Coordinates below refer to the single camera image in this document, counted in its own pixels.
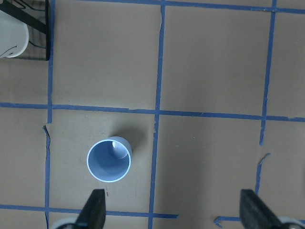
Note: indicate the black wire rack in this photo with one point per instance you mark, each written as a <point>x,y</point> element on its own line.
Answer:
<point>35,14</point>

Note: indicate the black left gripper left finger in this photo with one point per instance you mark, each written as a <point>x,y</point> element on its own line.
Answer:
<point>93,214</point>

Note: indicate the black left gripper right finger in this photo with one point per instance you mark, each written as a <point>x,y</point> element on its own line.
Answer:
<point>255,214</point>

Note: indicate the white paper cup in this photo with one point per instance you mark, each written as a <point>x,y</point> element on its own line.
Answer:
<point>14,36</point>

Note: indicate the light blue plastic cup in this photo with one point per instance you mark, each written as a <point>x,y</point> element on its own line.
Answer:
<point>109,160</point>

